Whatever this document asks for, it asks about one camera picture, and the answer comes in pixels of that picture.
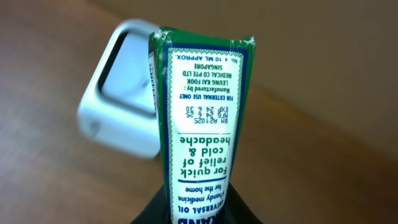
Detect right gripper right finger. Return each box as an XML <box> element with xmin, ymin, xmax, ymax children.
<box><xmin>222</xmin><ymin>184</ymin><xmax>262</xmax><ymax>224</ymax></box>

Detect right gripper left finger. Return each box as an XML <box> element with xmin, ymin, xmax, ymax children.
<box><xmin>131</xmin><ymin>186</ymin><xmax>171</xmax><ymax>224</ymax></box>

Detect small green white box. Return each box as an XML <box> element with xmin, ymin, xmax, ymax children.
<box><xmin>149</xmin><ymin>27</ymin><xmax>256</xmax><ymax>223</ymax></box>

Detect white barcode scanner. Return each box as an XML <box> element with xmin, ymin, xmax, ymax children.
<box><xmin>76</xmin><ymin>19</ymin><xmax>160</xmax><ymax>159</ymax></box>

